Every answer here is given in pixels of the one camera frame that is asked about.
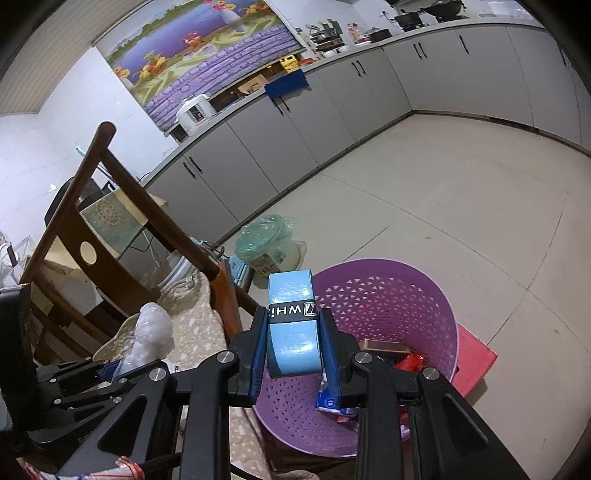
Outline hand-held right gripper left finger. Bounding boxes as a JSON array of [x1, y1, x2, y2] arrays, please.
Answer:
[[58, 308, 271, 480]]

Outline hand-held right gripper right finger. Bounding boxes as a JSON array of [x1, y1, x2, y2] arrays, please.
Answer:
[[318, 307, 532, 480]]

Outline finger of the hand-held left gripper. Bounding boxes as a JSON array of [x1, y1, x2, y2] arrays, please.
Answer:
[[36, 360, 124, 385], [39, 381, 139, 411]]

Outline blue and white packet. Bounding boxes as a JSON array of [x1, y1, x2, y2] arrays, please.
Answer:
[[316, 374, 358, 414]]

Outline light blue grip tape roll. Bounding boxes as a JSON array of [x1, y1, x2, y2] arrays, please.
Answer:
[[267, 270, 324, 379]]

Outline brown box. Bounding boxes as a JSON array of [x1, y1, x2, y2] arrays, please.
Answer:
[[362, 339, 411, 357]]

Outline purple plastic basket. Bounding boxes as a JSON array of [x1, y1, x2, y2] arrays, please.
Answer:
[[254, 258, 460, 457]]

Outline white plastic bag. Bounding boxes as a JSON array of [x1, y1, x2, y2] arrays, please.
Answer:
[[117, 302, 176, 374]]

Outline brown wooden chair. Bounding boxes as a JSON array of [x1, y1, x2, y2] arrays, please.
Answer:
[[21, 121, 259, 365]]

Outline green lidded bucket in bag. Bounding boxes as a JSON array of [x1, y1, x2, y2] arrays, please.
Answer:
[[233, 213, 308, 278]]

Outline red board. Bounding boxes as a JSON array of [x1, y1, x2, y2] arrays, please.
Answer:
[[455, 323, 499, 398]]

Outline black mesh chair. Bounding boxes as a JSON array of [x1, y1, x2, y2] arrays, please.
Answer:
[[44, 178, 116, 222]]

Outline white rice cooker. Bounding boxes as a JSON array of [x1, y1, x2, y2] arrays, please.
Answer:
[[178, 95, 218, 134]]

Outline blue cloth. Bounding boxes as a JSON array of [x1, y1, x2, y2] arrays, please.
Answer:
[[264, 71, 309, 100]]

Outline white kitchen cabinets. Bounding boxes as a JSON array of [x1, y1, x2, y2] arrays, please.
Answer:
[[139, 21, 591, 236]]

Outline dish rack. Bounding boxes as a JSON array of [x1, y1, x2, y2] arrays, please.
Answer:
[[308, 21, 348, 52]]

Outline black cooking pot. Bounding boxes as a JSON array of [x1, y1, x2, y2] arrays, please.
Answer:
[[393, 11, 423, 32]]

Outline purple flower wall poster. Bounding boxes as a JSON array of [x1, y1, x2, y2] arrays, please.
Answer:
[[95, 0, 308, 132]]

